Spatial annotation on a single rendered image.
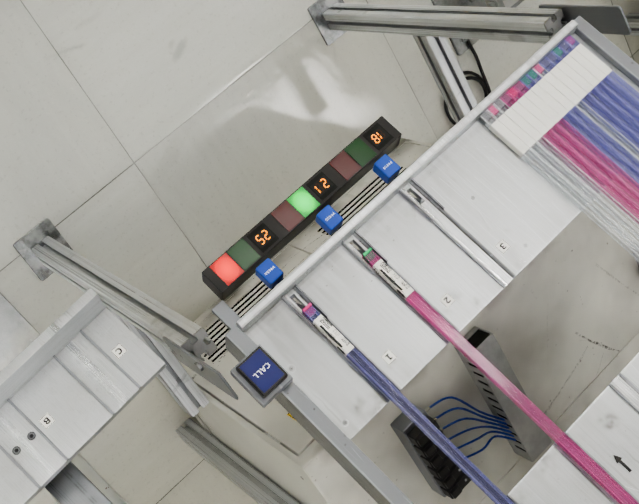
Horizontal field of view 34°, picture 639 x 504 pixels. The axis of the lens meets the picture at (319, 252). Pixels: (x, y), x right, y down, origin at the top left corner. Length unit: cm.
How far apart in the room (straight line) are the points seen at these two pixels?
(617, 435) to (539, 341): 46
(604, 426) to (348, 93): 108
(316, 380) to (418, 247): 23
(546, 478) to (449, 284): 27
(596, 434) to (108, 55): 111
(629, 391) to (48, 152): 109
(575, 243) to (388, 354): 57
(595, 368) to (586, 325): 9
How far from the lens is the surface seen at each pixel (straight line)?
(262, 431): 173
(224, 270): 139
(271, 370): 129
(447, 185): 145
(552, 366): 186
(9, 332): 200
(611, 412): 140
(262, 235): 140
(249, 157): 213
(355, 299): 137
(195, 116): 207
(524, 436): 180
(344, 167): 145
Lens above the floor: 185
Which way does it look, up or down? 55 degrees down
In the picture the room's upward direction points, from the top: 111 degrees clockwise
